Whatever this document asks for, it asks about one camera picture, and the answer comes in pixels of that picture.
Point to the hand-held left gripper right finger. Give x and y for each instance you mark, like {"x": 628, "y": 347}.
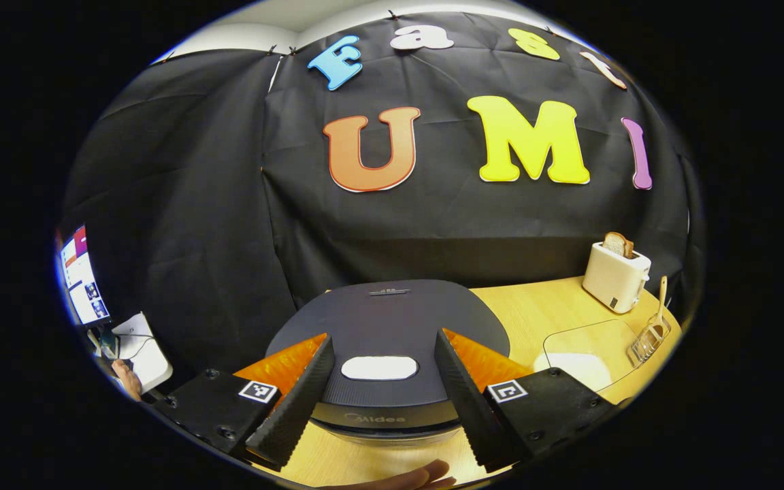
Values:
{"x": 470, "y": 408}

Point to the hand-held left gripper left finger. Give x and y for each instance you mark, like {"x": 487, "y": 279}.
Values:
{"x": 297, "y": 408}

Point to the grey silver rice cooker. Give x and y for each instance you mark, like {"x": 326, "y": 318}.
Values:
{"x": 392, "y": 320}

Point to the wooden spoon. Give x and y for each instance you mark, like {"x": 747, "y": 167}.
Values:
{"x": 662, "y": 303}

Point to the white side table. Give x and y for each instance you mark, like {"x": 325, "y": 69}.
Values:
{"x": 150, "y": 361}

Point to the white toaster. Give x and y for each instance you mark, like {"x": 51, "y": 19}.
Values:
{"x": 613, "y": 279}

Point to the black backdrop cloth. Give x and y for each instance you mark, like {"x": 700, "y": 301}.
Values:
{"x": 229, "y": 224}

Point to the small green box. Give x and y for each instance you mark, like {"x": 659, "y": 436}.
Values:
{"x": 109, "y": 344}

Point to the toasted bread slice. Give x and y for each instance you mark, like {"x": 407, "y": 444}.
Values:
{"x": 616, "y": 243}

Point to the computer monitor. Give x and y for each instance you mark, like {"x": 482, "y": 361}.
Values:
{"x": 82, "y": 279}

